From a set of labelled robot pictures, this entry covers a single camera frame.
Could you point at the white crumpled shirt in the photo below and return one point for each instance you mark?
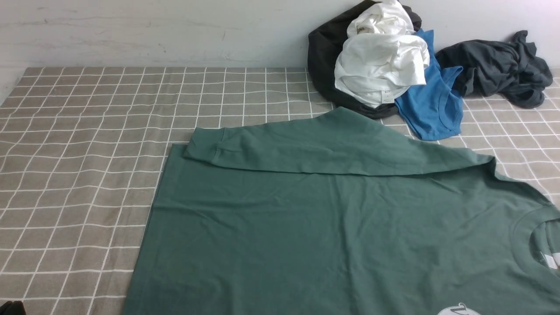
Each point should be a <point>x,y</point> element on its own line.
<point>382,57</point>

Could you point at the black crumpled garment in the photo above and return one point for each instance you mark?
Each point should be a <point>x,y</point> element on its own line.
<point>325,43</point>

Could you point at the green long-sleeved shirt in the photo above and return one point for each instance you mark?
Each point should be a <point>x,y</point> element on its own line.
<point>341,215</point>

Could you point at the blue shirt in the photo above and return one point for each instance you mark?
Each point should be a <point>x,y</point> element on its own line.
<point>433,110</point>

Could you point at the grey checked tablecloth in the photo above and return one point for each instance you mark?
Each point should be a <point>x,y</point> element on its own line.
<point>83,151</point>

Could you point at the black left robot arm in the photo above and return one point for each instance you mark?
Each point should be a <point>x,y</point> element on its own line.
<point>12,308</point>

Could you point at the dark grey crumpled shirt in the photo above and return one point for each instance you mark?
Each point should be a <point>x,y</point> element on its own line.
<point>511,69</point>

